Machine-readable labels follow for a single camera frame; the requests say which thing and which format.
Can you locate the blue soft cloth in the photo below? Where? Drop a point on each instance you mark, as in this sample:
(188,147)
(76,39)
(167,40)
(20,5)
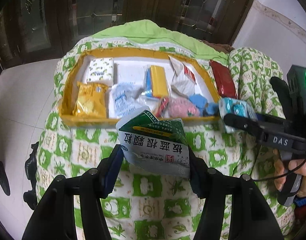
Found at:
(198,101)

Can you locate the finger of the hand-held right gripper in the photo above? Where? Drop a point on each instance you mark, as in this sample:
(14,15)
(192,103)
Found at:
(275,120)
(240,124)

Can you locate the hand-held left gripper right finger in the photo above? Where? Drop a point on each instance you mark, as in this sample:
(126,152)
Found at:
(195,180)

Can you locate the black shoe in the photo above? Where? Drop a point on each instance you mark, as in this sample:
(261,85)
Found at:
(31,162)
(1,177)
(30,200)

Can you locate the yellow-rimmed white foam tray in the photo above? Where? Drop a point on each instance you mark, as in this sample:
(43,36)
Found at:
(130,70)

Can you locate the dark red packet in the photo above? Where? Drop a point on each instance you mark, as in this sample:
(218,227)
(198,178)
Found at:
(223,80)

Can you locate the brown cloth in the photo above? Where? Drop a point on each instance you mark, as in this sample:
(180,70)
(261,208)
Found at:
(218,47)

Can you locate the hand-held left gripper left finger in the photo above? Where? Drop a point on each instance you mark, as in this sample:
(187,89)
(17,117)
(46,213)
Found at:
(113,172)

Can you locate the green white medicine pack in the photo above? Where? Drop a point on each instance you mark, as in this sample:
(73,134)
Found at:
(155,145)

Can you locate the person's right forearm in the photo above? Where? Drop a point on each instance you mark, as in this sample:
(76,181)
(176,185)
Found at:
(304,201)

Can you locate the bag of red yellow strips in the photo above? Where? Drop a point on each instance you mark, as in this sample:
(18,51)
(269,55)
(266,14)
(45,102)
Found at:
(163,106)

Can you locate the teal cartoon tissue pack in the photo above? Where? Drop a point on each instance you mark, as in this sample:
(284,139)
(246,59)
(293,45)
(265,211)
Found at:
(233,107)

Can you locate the green white printed blanket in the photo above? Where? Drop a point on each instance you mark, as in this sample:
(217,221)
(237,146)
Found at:
(148,205)

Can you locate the yellow chips packet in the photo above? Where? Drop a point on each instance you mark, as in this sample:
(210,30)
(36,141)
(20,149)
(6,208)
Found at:
(89,100)

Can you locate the white blue desiccant packet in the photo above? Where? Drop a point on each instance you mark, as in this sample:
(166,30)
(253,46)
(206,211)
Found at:
(123,100)

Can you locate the dark wooden glass-door cabinet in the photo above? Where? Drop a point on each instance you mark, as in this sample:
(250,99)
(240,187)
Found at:
(155,5)

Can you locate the yellow blue sponges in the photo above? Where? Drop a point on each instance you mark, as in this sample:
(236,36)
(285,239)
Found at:
(158,80)

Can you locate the lemon print tissue pack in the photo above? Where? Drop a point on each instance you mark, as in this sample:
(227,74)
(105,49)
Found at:
(100,70)

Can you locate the white red-label packet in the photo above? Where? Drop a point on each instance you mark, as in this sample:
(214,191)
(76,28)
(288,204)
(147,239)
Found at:
(184,80)

